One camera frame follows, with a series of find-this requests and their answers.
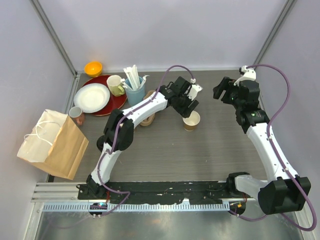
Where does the brown paper cup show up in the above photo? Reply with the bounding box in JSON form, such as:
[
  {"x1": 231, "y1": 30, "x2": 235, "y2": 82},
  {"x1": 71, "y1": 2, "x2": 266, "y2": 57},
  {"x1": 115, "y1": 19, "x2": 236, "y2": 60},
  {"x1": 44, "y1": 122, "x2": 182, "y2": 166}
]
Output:
[{"x1": 182, "y1": 111, "x2": 201, "y2": 132}]

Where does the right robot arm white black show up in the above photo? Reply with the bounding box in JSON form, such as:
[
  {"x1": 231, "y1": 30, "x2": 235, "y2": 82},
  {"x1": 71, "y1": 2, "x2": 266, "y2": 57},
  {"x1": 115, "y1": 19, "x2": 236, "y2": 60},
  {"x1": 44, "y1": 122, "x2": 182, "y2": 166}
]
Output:
[{"x1": 213, "y1": 76, "x2": 311, "y2": 215}]

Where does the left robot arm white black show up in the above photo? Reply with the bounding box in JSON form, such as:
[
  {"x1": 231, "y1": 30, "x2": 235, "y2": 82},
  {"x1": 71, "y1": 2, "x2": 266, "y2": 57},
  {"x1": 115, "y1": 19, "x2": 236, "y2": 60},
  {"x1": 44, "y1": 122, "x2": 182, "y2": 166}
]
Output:
[{"x1": 85, "y1": 76, "x2": 203, "y2": 200}]

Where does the cardboard cup carrier back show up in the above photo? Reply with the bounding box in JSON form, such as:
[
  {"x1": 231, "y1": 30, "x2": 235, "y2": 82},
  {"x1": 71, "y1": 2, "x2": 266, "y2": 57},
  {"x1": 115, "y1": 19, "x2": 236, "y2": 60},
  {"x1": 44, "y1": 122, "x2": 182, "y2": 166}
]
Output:
[{"x1": 143, "y1": 90, "x2": 156, "y2": 101}]

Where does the cardboard cup carrier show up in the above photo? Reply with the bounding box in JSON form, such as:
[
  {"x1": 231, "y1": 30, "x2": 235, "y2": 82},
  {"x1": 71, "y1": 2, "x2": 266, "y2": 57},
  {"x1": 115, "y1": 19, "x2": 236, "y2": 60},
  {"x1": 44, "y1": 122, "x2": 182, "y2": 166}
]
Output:
[
  {"x1": 143, "y1": 90, "x2": 156, "y2": 101},
  {"x1": 139, "y1": 114, "x2": 156, "y2": 127}
]

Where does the cardboard cup carrier front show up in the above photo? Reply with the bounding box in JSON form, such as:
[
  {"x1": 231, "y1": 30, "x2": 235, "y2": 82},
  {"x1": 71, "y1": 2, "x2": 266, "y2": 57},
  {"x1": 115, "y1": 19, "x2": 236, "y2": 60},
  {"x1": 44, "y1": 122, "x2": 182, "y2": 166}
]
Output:
[{"x1": 139, "y1": 114, "x2": 156, "y2": 127}]

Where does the blue cup holder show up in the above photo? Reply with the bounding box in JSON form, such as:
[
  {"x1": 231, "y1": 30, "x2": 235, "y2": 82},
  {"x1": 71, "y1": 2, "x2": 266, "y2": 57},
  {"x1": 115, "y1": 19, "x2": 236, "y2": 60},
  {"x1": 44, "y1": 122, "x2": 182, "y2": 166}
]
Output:
[{"x1": 124, "y1": 84, "x2": 146, "y2": 107}]

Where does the white wrapped straws bundle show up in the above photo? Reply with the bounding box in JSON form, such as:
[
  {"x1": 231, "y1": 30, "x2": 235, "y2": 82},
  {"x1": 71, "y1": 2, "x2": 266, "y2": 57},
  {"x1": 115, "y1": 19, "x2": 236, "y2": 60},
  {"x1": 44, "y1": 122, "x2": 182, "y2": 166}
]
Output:
[{"x1": 120, "y1": 64, "x2": 149, "y2": 91}]

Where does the red round tray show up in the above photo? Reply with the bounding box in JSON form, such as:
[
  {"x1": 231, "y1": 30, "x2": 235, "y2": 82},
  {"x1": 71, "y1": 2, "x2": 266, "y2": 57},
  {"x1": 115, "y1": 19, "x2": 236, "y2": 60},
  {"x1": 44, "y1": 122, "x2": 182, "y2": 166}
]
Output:
[{"x1": 79, "y1": 75, "x2": 127, "y2": 116}]

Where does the pale yellow mug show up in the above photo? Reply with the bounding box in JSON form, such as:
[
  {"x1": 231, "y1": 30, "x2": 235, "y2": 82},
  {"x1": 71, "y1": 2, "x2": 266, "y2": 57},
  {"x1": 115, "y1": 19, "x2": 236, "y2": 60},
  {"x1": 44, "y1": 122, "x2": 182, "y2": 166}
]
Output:
[{"x1": 106, "y1": 75, "x2": 125, "y2": 97}]

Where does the white plate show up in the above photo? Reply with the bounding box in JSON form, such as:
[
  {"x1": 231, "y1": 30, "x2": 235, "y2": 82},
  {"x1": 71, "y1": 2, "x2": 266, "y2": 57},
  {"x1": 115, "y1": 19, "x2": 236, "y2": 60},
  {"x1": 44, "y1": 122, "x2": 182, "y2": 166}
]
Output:
[{"x1": 73, "y1": 83, "x2": 111, "y2": 114}]

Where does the orange bowl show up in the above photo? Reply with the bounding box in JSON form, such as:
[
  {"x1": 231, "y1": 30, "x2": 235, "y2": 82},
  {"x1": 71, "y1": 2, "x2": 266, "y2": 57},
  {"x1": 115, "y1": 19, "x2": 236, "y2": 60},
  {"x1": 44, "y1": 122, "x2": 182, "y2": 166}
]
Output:
[{"x1": 84, "y1": 61, "x2": 103, "y2": 78}]

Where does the small white pink cup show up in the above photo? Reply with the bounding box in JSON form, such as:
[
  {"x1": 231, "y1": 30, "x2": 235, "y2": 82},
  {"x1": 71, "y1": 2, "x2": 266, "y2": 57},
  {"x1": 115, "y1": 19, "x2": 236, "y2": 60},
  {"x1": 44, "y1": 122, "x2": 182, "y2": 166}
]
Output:
[{"x1": 68, "y1": 106, "x2": 85, "y2": 126}]

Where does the brown paper bag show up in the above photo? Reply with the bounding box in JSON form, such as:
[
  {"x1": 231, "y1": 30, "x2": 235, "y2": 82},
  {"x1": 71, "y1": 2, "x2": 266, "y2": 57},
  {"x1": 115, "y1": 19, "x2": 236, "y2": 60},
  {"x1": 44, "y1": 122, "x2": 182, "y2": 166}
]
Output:
[{"x1": 17, "y1": 109, "x2": 89, "y2": 180}]

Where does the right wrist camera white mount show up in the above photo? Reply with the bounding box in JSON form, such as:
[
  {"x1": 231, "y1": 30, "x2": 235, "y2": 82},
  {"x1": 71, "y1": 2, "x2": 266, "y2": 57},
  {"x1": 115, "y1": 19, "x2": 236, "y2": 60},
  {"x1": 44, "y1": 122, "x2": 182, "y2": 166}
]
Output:
[{"x1": 233, "y1": 65, "x2": 257, "y2": 86}]

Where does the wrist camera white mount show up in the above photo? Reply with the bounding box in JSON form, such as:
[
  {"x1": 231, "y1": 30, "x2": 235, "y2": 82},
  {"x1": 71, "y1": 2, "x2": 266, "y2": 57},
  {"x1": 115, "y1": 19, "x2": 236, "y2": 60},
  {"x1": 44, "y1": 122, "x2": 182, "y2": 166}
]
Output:
[
  {"x1": 187, "y1": 78, "x2": 203, "y2": 101},
  {"x1": 233, "y1": 65, "x2": 257, "y2": 86}
]

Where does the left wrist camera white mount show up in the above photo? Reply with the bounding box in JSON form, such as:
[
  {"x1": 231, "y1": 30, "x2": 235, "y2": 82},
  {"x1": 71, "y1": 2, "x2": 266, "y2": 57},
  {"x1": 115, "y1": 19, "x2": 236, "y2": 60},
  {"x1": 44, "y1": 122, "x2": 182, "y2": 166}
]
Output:
[{"x1": 187, "y1": 78, "x2": 203, "y2": 101}]

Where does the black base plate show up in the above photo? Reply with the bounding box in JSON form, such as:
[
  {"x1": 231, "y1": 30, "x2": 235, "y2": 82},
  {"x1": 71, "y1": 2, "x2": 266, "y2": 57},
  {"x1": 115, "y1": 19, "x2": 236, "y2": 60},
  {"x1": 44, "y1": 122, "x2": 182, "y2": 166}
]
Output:
[{"x1": 76, "y1": 181, "x2": 249, "y2": 205}]

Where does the aluminium rail frame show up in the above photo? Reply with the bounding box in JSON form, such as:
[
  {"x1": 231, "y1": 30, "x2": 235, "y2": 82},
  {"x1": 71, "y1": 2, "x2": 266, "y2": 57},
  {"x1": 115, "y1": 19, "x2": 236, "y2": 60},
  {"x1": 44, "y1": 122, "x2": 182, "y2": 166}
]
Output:
[{"x1": 31, "y1": 182, "x2": 83, "y2": 203}]

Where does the white slotted cable duct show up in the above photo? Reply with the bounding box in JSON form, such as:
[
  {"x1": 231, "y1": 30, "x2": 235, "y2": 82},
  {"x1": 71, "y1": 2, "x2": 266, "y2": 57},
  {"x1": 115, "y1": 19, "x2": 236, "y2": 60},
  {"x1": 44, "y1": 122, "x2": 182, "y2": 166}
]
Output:
[{"x1": 42, "y1": 199, "x2": 230, "y2": 213}]

